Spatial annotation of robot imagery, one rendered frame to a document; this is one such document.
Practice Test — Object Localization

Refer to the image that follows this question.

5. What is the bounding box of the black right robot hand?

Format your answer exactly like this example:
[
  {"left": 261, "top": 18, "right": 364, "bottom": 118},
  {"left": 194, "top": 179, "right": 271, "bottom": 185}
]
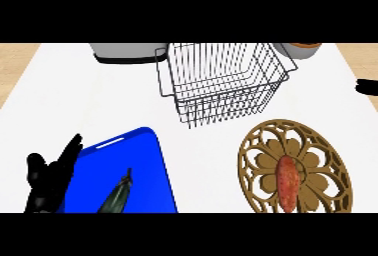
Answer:
[{"left": 354, "top": 78, "right": 378, "bottom": 97}]

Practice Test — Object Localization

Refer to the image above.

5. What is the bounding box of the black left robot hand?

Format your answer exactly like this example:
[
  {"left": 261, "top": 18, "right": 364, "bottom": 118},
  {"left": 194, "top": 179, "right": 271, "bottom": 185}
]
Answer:
[{"left": 23, "top": 133, "right": 84, "bottom": 214}]

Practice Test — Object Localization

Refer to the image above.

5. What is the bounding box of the brown round openwork placemat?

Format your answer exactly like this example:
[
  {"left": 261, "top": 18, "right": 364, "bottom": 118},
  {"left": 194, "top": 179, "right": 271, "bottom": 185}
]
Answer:
[{"left": 237, "top": 118, "right": 354, "bottom": 214}]

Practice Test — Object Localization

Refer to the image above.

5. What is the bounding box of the reddish sweet potato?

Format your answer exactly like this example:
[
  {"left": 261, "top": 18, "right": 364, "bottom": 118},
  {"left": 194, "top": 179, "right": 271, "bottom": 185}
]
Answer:
[{"left": 274, "top": 154, "right": 301, "bottom": 214}]

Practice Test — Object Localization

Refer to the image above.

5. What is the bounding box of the dark green vegetable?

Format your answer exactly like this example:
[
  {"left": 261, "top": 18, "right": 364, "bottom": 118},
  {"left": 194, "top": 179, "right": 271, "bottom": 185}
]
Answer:
[{"left": 95, "top": 167, "right": 134, "bottom": 214}]

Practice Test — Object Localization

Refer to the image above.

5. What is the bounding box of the blue cutting board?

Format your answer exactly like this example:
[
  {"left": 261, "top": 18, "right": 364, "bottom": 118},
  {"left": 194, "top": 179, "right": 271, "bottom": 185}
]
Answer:
[{"left": 56, "top": 126, "right": 180, "bottom": 214}]

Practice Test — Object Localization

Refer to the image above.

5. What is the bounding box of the grey pot with brown rim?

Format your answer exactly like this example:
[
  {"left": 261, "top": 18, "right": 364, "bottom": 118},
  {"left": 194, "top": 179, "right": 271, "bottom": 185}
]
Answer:
[{"left": 273, "top": 42, "right": 323, "bottom": 61}]

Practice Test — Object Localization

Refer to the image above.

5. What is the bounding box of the grey appliance with black base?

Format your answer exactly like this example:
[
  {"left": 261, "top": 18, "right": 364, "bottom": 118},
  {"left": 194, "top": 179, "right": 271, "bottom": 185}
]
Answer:
[{"left": 88, "top": 42, "right": 171, "bottom": 65}]

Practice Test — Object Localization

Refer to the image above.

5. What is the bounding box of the black wire basket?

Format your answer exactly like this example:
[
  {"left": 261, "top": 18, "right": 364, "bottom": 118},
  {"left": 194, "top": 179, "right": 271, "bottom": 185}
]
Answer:
[{"left": 153, "top": 42, "right": 299, "bottom": 129}]

